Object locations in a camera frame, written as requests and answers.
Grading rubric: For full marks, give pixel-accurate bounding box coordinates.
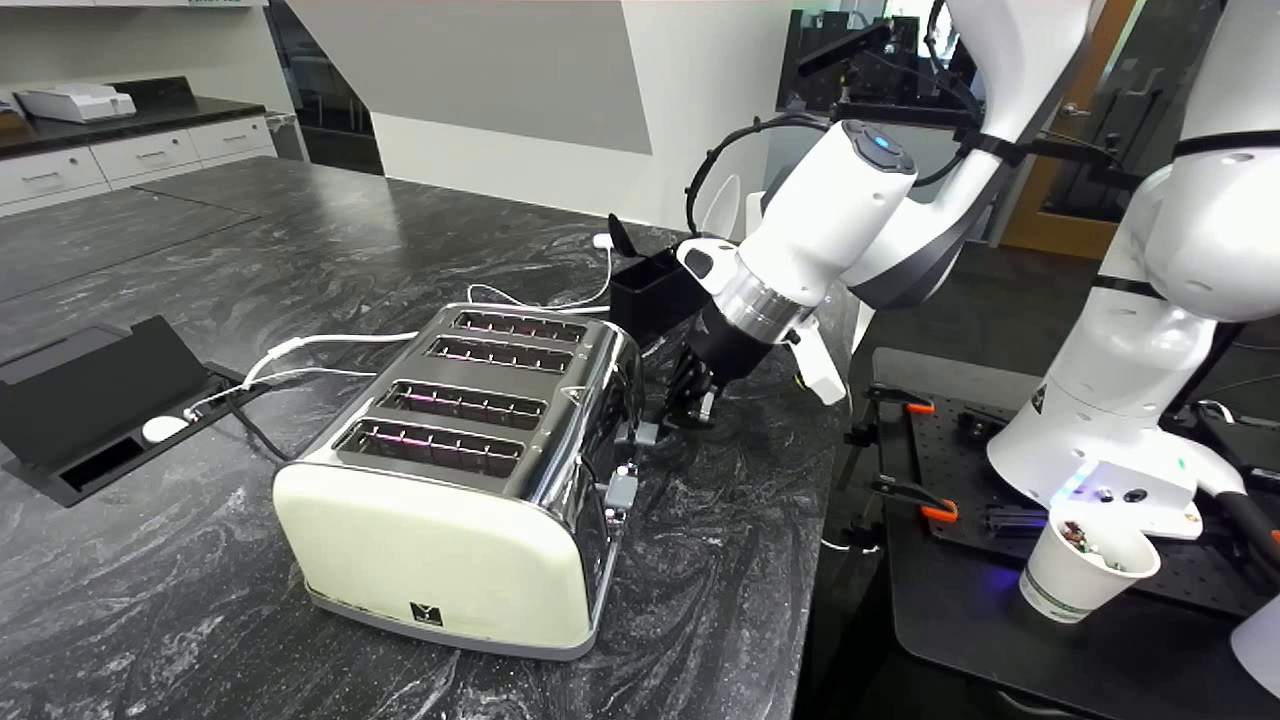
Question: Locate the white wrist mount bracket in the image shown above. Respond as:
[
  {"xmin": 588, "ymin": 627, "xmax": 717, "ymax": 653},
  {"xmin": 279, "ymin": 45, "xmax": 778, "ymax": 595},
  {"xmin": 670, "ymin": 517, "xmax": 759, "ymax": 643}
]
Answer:
[{"xmin": 778, "ymin": 306, "xmax": 852, "ymax": 411}]

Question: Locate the thick white power cable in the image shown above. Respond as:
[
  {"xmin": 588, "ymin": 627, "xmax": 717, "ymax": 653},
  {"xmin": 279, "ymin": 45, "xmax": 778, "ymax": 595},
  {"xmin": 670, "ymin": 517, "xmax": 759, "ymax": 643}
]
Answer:
[{"xmin": 234, "ymin": 324, "xmax": 424, "ymax": 398}]

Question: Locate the brown wooden door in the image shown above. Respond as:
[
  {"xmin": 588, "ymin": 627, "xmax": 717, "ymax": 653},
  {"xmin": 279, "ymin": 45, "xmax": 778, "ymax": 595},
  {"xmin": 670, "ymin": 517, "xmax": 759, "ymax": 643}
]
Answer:
[{"xmin": 997, "ymin": 0, "xmax": 1150, "ymax": 264}]

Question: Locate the black orange bar clamp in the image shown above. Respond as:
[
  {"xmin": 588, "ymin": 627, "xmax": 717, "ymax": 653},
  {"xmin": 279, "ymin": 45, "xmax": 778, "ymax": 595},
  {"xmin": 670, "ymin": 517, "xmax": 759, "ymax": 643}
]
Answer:
[
  {"xmin": 868, "ymin": 379, "xmax": 945, "ymax": 489},
  {"xmin": 874, "ymin": 466, "xmax": 969, "ymax": 530}
]

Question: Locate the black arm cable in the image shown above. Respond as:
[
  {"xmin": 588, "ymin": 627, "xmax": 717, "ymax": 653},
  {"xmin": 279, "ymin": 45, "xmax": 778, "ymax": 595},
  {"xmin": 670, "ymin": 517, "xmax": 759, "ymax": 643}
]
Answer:
[{"xmin": 679, "ymin": 75, "xmax": 1150, "ymax": 246}]

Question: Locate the cream and chrome toaster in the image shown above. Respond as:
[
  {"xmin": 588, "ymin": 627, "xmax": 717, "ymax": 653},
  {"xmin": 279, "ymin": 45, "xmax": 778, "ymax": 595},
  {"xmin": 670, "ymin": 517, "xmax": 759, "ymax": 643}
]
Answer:
[{"xmin": 268, "ymin": 301, "xmax": 649, "ymax": 664}]

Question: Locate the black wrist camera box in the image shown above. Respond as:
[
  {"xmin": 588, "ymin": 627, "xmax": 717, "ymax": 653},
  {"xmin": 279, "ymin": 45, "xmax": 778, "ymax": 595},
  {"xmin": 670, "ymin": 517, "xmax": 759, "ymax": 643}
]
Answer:
[{"xmin": 602, "ymin": 209, "xmax": 710, "ymax": 356}]

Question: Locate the white desktop device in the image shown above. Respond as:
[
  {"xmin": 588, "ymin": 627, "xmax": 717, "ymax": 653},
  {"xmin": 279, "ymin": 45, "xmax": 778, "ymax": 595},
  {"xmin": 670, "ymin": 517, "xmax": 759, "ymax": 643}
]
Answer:
[{"xmin": 6, "ymin": 79, "xmax": 141, "ymax": 127}]

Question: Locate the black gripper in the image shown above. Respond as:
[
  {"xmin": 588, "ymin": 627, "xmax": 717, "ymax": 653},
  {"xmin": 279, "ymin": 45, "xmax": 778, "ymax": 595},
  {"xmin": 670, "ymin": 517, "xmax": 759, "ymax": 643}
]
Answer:
[{"xmin": 656, "ymin": 315, "xmax": 778, "ymax": 432}]

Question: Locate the white drawer cabinet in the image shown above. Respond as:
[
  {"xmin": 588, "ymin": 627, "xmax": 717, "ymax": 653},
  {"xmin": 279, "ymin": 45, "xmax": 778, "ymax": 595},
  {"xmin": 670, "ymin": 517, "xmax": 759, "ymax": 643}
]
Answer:
[{"xmin": 0, "ymin": 108, "xmax": 279, "ymax": 221}]

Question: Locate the white power plug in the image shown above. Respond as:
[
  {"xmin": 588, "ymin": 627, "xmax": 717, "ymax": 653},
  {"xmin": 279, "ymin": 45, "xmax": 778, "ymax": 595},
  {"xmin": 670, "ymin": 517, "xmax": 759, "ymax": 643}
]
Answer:
[{"xmin": 137, "ymin": 411, "xmax": 191, "ymax": 446}]

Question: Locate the black pop-up outlet box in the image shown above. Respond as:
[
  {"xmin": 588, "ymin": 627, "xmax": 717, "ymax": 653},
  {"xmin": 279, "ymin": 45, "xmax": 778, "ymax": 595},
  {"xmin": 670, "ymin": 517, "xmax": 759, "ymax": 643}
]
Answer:
[{"xmin": 0, "ymin": 313, "xmax": 247, "ymax": 512}]

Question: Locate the white paper cup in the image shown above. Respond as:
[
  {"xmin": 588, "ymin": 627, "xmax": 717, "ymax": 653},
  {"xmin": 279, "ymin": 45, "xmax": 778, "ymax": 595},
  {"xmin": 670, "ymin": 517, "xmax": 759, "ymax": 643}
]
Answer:
[{"xmin": 1014, "ymin": 509, "xmax": 1164, "ymax": 632}]

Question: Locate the thin white cable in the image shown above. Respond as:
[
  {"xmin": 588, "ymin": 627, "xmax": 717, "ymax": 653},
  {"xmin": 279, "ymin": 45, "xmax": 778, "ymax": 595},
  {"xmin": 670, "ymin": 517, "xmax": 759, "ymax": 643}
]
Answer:
[{"xmin": 460, "ymin": 228, "xmax": 621, "ymax": 321}]

